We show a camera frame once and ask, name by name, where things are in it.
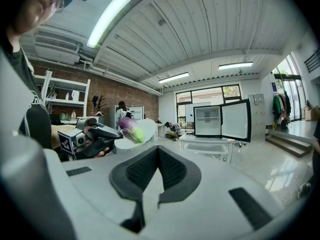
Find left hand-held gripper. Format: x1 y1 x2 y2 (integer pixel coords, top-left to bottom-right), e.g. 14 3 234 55
57 117 124 161

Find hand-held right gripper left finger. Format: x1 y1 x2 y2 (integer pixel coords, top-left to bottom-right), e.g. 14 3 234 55
109 145 160 234

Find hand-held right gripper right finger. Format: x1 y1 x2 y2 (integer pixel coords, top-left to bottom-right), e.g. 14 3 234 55
157 145 202 209

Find purple green vegetable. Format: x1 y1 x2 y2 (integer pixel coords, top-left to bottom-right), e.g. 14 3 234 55
118 117 145 144

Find white plate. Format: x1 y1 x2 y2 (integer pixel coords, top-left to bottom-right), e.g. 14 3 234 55
113 118 157 150

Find black mini fridge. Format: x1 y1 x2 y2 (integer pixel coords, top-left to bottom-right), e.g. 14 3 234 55
193 98 252 143

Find person's left forearm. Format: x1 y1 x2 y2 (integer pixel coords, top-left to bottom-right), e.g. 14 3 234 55
51 124 77 150

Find person's left hand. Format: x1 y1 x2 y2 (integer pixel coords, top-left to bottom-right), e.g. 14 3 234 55
94 146 111 158

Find dark coat stand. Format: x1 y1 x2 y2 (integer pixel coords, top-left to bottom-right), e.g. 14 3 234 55
91 94 107 116

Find white low table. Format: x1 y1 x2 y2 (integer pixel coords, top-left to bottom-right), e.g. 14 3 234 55
179 132 236 164

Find white display cabinet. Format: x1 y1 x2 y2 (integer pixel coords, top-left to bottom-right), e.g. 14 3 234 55
108 105 145 130

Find person's black t-shirt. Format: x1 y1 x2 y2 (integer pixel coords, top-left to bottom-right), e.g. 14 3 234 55
3 37 53 150

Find white shelf rack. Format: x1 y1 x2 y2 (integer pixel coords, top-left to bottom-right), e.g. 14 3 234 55
33 70 91 121

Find whiteboard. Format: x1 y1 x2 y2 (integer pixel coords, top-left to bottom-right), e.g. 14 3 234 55
184 101 211 123

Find black-framed window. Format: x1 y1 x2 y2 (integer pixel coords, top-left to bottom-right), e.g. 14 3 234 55
175 83 242 130

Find grey locker cabinet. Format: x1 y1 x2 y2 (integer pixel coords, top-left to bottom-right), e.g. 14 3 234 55
246 93 266 140

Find long ceiling light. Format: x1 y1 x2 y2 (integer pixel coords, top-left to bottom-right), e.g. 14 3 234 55
218 61 254 71
157 71 190 84
86 0 133 49

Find wooden steps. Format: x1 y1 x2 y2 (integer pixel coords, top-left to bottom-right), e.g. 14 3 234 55
264 133 313 159

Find white ceiling air conditioner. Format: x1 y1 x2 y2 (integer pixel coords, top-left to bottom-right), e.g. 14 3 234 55
33 34 82 65

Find clothes rack with garments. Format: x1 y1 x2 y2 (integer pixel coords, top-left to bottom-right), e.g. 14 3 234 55
271 90 293 131

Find glass entrance door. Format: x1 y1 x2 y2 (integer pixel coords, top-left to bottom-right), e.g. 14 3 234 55
273 53 307 122

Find person's head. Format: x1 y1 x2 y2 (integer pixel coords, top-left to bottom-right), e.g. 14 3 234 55
7 0 67 36

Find black wall railing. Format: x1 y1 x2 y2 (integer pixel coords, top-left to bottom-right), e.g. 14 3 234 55
304 47 320 74

